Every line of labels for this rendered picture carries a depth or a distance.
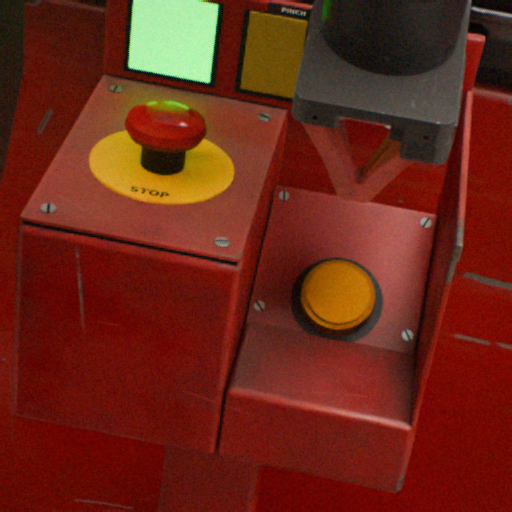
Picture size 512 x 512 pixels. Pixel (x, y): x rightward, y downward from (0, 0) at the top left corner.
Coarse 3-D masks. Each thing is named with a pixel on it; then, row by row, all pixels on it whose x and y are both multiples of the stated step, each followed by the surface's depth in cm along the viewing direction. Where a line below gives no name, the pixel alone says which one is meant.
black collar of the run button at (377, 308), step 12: (312, 264) 71; (360, 264) 71; (300, 276) 71; (372, 276) 71; (300, 288) 71; (300, 312) 70; (372, 312) 70; (300, 324) 70; (372, 324) 70; (324, 336) 70; (336, 336) 70; (348, 336) 70; (360, 336) 70
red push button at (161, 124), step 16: (128, 112) 66; (144, 112) 66; (160, 112) 66; (176, 112) 66; (192, 112) 66; (128, 128) 65; (144, 128) 65; (160, 128) 65; (176, 128) 65; (192, 128) 65; (144, 144) 65; (160, 144) 64; (176, 144) 65; (192, 144) 65; (144, 160) 66; (160, 160) 66; (176, 160) 66
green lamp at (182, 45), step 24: (144, 0) 72; (168, 0) 71; (192, 0) 71; (144, 24) 72; (168, 24) 72; (192, 24) 72; (144, 48) 73; (168, 48) 73; (192, 48) 73; (168, 72) 74; (192, 72) 74
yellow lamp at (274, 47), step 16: (256, 16) 71; (272, 16) 71; (256, 32) 72; (272, 32) 71; (288, 32) 71; (304, 32) 71; (256, 48) 72; (272, 48) 72; (288, 48) 72; (256, 64) 73; (272, 64) 72; (288, 64) 72; (256, 80) 73; (272, 80) 73; (288, 80) 73; (288, 96) 73
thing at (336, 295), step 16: (320, 272) 70; (336, 272) 70; (352, 272) 70; (304, 288) 70; (320, 288) 70; (336, 288) 70; (352, 288) 70; (368, 288) 70; (304, 304) 70; (320, 304) 69; (336, 304) 69; (352, 304) 69; (368, 304) 70; (320, 320) 69; (336, 320) 69; (352, 320) 69
